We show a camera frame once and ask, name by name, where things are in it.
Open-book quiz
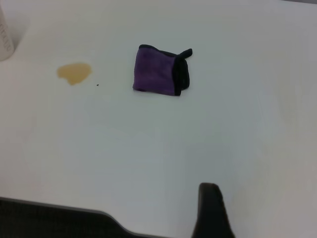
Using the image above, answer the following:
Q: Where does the brown coffee spill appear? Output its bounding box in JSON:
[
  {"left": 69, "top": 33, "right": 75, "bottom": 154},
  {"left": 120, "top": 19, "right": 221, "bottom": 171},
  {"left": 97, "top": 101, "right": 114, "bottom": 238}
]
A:
[{"left": 56, "top": 62, "right": 93, "bottom": 86}]

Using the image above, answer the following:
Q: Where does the white paper coffee cup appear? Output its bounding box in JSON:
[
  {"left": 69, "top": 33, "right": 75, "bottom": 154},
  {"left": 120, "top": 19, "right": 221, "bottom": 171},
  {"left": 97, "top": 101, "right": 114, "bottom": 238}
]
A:
[{"left": 0, "top": 0, "right": 14, "bottom": 62}]

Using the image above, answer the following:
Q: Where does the purple cloth with black trim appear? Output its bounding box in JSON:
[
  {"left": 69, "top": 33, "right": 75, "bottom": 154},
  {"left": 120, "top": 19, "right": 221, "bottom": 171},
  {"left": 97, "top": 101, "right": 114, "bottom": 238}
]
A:
[{"left": 132, "top": 44, "right": 194, "bottom": 97}]

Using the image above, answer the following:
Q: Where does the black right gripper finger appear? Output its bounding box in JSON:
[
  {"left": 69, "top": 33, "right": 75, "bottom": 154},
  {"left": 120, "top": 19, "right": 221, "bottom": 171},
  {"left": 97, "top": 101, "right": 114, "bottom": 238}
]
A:
[{"left": 191, "top": 182, "right": 236, "bottom": 238}]

